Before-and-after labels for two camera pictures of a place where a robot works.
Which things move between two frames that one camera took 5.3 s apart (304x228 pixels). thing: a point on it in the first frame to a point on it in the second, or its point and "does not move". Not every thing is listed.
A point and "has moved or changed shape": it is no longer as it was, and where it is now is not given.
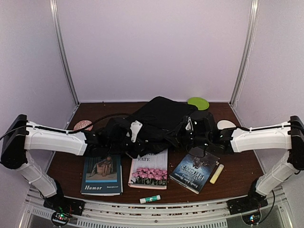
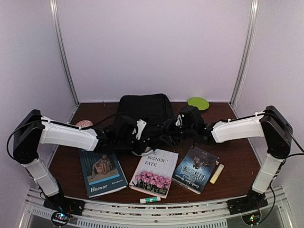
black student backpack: x=161 y=118 has moved or changed shape
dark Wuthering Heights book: x=194 y=172 does not move
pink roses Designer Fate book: x=149 y=171 has moved or changed shape
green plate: x=201 y=103 does not move
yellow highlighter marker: x=216 y=174 does not move
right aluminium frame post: x=243 y=61 does not move
